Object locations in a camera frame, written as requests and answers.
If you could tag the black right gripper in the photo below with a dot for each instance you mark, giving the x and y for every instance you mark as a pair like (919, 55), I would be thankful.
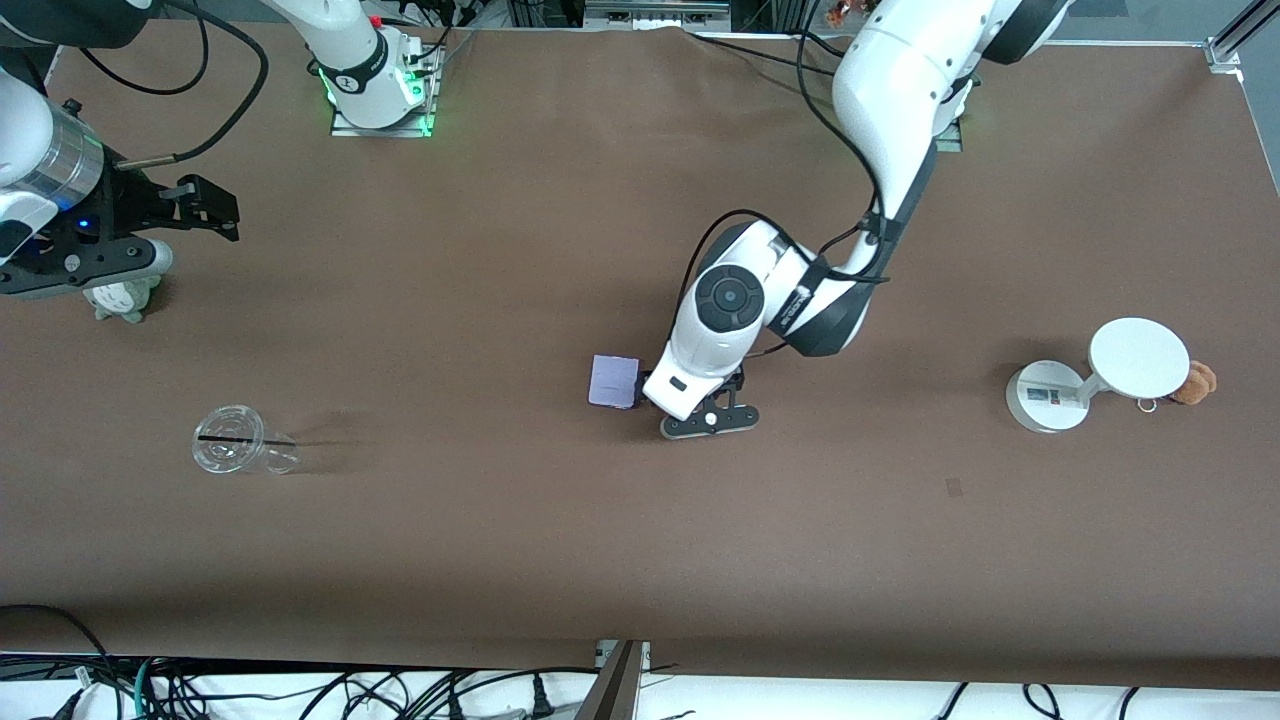
(137, 199)

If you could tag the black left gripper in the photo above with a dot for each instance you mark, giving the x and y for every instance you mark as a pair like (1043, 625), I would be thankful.
(732, 380)

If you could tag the purple cube block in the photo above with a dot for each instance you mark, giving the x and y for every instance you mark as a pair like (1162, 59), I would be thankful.
(612, 380)

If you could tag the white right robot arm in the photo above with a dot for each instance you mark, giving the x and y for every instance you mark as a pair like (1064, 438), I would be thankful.
(360, 60)

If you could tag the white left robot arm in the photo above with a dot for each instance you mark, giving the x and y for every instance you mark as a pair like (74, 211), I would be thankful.
(890, 90)

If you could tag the grey totoro plush toy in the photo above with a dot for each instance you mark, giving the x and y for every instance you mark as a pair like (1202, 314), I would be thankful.
(125, 302)

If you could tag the black straw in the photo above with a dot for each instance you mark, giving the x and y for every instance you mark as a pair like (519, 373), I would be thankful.
(240, 440)

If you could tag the clear plastic cup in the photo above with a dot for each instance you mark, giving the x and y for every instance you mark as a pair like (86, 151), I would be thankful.
(228, 452)

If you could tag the brown table cover sheet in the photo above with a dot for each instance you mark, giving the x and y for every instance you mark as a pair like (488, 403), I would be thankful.
(500, 550)

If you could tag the dark support beam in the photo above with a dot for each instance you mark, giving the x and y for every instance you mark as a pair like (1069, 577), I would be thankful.
(615, 690)

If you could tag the black power plug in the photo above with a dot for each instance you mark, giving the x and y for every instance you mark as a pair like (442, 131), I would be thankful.
(541, 700)

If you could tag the small orange figurine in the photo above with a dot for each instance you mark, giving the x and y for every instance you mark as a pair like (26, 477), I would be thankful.
(838, 13)

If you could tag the white round stand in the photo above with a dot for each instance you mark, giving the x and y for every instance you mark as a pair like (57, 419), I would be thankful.
(1138, 357)

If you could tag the small metal bracket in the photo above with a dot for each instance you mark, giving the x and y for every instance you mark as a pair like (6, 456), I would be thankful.
(603, 652)

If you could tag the metal frame rail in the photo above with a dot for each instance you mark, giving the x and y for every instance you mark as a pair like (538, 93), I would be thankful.
(650, 12)

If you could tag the aluminium frame profile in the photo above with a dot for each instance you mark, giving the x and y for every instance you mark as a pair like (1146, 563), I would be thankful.
(1225, 48)

